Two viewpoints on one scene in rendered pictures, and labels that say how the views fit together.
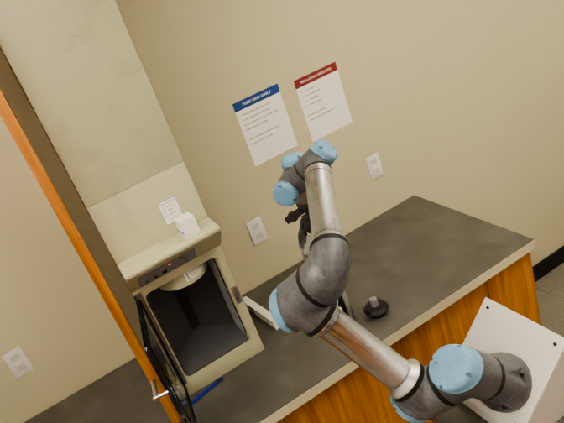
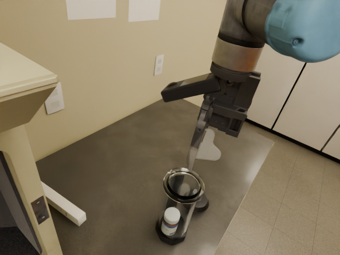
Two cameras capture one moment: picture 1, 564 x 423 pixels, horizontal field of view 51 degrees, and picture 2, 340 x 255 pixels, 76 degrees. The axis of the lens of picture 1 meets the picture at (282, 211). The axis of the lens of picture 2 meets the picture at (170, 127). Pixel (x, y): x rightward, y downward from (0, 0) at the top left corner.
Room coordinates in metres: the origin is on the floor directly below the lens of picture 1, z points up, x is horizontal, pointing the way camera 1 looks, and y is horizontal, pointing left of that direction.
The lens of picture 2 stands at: (1.43, 0.23, 1.60)
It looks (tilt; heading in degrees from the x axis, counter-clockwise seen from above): 35 degrees down; 320
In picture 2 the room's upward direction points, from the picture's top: 10 degrees clockwise
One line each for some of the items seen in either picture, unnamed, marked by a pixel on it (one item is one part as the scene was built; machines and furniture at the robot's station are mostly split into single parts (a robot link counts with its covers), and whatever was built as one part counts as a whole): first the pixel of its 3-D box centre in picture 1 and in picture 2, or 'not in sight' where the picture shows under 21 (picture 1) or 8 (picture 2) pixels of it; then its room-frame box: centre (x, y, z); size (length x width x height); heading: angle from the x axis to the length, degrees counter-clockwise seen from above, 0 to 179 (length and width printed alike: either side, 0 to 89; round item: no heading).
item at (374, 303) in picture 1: (374, 305); (197, 198); (1.71, -0.20, 0.97); 0.09 x 0.09 x 0.07
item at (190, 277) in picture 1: (180, 268); not in sight; (1.79, 0.40, 1.34); 0.18 x 0.18 x 0.05
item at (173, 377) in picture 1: (168, 371); not in sight; (1.47, 0.49, 1.19); 0.30 x 0.01 x 0.40; 10
